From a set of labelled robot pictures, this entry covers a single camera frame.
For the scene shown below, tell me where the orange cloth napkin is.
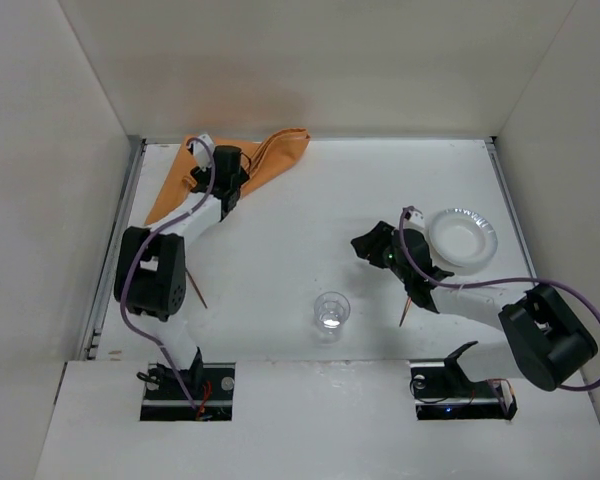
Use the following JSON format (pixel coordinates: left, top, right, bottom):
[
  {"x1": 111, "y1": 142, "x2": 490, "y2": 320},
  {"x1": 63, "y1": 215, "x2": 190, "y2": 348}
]
[{"x1": 145, "y1": 128, "x2": 311, "y2": 225}]

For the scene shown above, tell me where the white round plate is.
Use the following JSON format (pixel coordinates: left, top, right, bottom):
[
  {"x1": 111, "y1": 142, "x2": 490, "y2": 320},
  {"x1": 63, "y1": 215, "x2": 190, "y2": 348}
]
[{"x1": 428, "y1": 208, "x2": 499, "y2": 273}]

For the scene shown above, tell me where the clear plastic cup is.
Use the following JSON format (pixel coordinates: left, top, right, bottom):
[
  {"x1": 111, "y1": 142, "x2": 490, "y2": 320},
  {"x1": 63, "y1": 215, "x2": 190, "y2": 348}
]
[{"x1": 313, "y1": 291, "x2": 351, "y2": 343}]

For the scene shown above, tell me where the copper fork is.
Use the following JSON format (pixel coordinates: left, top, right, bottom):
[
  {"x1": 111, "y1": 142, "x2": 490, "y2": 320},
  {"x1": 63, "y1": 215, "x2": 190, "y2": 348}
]
[{"x1": 186, "y1": 269, "x2": 208, "y2": 309}]

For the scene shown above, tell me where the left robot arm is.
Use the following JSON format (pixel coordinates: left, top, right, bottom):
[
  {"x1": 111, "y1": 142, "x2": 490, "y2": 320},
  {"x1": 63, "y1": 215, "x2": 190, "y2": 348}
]
[{"x1": 114, "y1": 138, "x2": 249, "y2": 389}]

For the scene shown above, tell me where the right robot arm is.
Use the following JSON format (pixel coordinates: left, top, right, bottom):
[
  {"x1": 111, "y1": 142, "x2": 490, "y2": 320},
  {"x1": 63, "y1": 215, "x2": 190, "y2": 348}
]
[{"x1": 351, "y1": 221, "x2": 598, "y2": 392}]

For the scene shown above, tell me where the copper spoon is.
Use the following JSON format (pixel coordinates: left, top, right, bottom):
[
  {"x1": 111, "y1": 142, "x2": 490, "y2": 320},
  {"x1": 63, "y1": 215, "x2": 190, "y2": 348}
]
[{"x1": 399, "y1": 297, "x2": 412, "y2": 328}]

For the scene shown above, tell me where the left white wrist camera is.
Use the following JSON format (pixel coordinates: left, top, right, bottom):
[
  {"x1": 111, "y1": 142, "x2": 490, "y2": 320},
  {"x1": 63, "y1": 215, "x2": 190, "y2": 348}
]
[{"x1": 185, "y1": 133, "x2": 215, "y2": 169}]

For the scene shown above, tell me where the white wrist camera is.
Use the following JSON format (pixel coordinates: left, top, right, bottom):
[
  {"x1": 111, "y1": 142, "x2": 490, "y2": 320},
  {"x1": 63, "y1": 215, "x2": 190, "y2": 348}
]
[
  {"x1": 185, "y1": 133, "x2": 215, "y2": 169},
  {"x1": 403, "y1": 206, "x2": 426, "y2": 231}
]

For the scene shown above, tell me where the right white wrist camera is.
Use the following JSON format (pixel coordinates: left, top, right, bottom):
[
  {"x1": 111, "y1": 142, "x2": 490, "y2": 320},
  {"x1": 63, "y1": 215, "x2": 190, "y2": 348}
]
[{"x1": 403, "y1": 206, "x2": 426, "y2": 231}]

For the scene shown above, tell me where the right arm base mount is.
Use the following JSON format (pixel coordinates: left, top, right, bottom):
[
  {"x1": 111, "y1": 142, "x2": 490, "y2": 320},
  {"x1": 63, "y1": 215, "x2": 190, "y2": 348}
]
[{"x1": 409, "y1": 361, "x2": 518, "y2": 421}]

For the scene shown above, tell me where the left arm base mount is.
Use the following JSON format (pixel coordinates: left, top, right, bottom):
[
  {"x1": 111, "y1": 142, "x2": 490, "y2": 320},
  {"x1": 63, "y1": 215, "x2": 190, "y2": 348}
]
[{"x1": 138, "y1": 362, "x2": 236, "y2": 422}]

